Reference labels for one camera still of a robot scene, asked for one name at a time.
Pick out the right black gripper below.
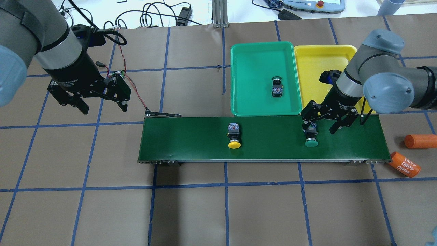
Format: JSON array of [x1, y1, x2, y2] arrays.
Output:
[[301, 87, 361, 134]]

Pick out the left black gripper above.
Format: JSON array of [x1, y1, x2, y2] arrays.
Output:
[[47, 56, 131, 115]]

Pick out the green push button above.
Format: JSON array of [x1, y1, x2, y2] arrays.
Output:
[[304, 124, 318, 147], [272, 76, 283, 98]]

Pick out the orange cylinder marked 4680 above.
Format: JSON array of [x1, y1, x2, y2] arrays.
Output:
[[389, 152, 421, 178]]

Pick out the plain orange cylinder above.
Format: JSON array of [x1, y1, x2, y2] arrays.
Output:
[[404, 134, 437, 149]]

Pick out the yellow push button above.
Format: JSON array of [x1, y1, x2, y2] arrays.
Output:
[[227, 123, 241, 149]]

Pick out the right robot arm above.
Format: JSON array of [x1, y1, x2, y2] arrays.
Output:
[[301, 29, 437, 138]]

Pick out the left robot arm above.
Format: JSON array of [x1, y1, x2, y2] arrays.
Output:
[[0, 0, 131, 114]]

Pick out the small green controller board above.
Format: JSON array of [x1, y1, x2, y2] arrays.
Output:
[[108, 70, 125, 79]]

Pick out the yellow plastic tray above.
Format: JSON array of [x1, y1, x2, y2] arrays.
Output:
[[294, 45, 357, 108]]

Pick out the green conveyor belt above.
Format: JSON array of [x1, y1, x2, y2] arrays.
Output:
[[137, 115, 391, 165]]

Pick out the green plastic tray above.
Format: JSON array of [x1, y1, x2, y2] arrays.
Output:
[[230, 41, 302, 117]]

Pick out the teach pendant with red button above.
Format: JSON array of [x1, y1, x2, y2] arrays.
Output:
[[283, 0, 345, 14]]

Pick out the black power adapter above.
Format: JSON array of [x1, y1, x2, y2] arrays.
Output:
[[176, 7, 193, 26]]

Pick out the red black power cable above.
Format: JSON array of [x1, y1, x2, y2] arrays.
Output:
[[96, 29, 151, 111]]

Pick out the aluminium frame post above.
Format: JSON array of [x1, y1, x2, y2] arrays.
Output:
[[212, 0, 229, 28]]

